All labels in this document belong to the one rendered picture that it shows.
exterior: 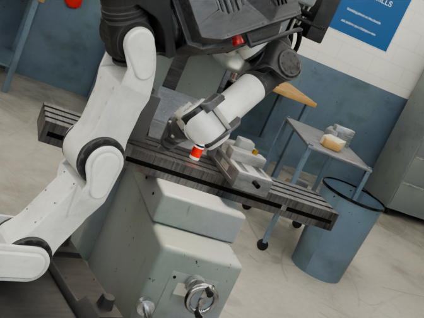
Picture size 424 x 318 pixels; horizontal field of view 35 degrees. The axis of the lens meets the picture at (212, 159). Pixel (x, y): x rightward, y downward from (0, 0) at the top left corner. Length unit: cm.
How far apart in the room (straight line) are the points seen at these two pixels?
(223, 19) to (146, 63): 23
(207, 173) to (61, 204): 77
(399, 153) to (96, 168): 604
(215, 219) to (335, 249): 232
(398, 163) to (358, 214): 306
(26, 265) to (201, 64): 133
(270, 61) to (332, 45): 551
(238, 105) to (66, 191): 54
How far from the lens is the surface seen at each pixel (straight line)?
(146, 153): 244
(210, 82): 293
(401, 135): 774
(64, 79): 678
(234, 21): 179
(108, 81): 186
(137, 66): 179
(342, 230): 464
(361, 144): 791
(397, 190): 754
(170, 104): 288
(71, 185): 192
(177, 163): 248
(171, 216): 241
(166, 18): 181
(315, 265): 475
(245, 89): 188
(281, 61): 192
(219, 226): 248
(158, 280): 233
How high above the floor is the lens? 160
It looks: 14 degrees down
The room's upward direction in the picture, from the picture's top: 24 degrees clockwise
